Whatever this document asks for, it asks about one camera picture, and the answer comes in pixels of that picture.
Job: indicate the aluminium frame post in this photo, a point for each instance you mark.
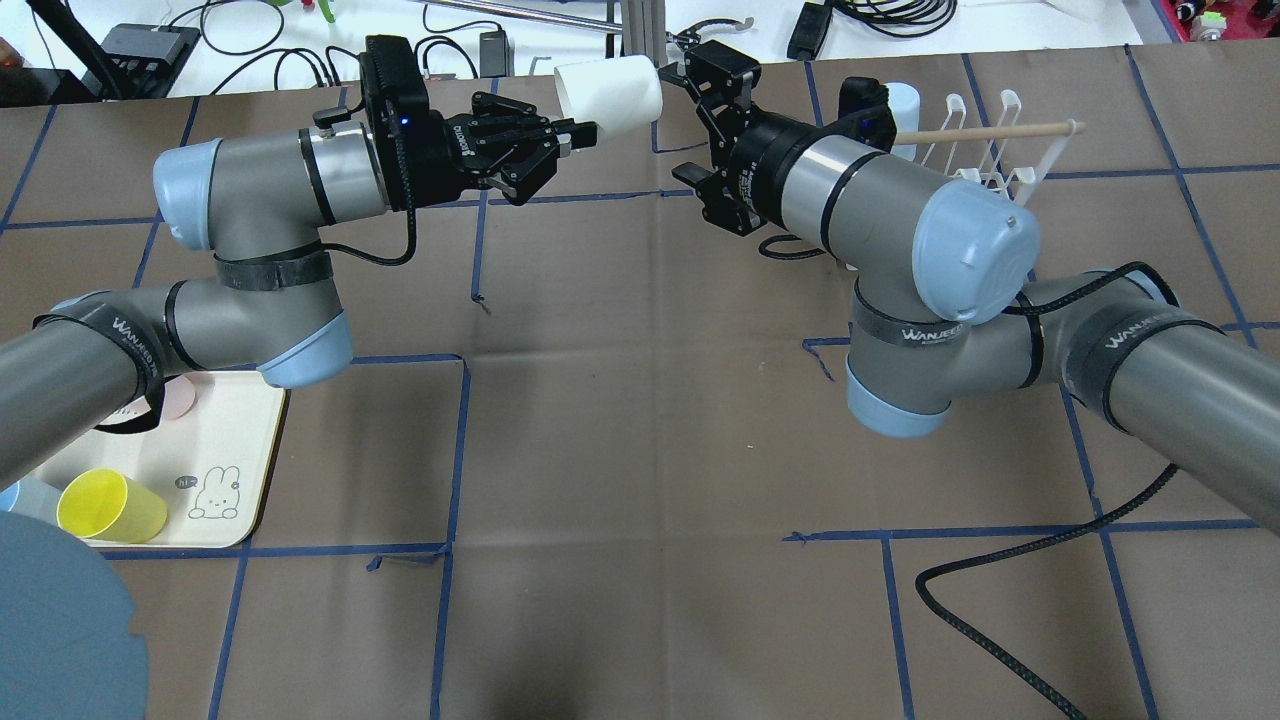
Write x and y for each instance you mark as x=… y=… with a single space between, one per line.
x=644 y=30

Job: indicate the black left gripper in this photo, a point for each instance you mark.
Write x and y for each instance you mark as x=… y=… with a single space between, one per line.
x=441 y=152

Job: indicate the yellow cup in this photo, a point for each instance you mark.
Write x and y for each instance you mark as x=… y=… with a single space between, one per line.
x=102 y=504

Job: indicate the white wire cup rack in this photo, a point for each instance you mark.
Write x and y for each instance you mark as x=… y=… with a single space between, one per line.
x=1010 y=158

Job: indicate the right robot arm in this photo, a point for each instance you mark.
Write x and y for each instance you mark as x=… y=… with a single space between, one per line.
x=942 y=305

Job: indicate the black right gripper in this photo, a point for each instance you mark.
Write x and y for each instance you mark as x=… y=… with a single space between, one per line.
x=757 y=166

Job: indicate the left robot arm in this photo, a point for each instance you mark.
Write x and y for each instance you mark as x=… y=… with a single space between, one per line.
x=269 y=212

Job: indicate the light blue cup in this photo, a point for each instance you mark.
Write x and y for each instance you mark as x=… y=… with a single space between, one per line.
x=32 y=498
x=906 y=106

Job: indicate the pink cup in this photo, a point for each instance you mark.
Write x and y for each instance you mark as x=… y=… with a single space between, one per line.
x=180 y=397

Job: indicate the white cup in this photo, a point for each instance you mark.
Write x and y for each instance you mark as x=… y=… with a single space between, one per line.
x=619 y=94

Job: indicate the black power adapter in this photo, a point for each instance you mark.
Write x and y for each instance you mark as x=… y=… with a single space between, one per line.
x=810 y=30

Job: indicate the cream serving tray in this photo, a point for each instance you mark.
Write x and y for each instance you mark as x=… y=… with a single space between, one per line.
x=210 y=464

